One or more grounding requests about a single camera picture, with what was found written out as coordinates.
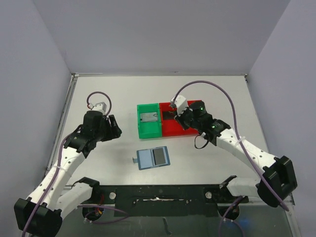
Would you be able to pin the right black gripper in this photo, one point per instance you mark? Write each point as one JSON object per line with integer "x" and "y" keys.
{"x": 181, "y": 117}

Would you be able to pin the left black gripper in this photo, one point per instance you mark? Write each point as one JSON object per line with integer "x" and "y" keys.
{"x": 108, "y": 127}

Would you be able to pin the red plastic bin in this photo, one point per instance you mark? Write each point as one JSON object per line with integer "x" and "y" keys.
{"x": 190, "y": 131}
{"x": 169, "y": 127}

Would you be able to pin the green plastic bin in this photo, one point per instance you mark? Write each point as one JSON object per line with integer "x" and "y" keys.
{"x": 149, "y": 130}

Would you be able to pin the silver VIP card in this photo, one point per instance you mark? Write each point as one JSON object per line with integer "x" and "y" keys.
{"x": 149, "y": 117}

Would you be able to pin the blue leather card holder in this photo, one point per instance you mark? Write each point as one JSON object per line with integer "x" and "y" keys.
{"x": 152, "y": 158}

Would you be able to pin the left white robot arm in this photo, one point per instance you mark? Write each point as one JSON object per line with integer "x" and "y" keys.
{"x": 43, "y": 211}

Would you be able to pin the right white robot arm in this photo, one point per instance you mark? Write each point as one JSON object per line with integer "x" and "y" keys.
{"x": 277, "y": 178}

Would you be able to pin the black card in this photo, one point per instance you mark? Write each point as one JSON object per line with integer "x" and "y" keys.
{"x": 168, "y": 115}

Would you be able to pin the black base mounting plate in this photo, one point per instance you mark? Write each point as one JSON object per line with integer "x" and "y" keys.
{"x": 164, "y": 200}

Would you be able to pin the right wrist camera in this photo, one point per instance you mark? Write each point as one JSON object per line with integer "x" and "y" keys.
{"x": 179, "y": 103}

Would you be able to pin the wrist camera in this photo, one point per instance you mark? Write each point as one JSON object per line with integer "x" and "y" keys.
{"x": 100, "y": 107}
{"x": 179, "y": 103}

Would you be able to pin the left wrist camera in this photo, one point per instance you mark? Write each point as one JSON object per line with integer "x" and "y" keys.
{"x": 100, "y": 107}

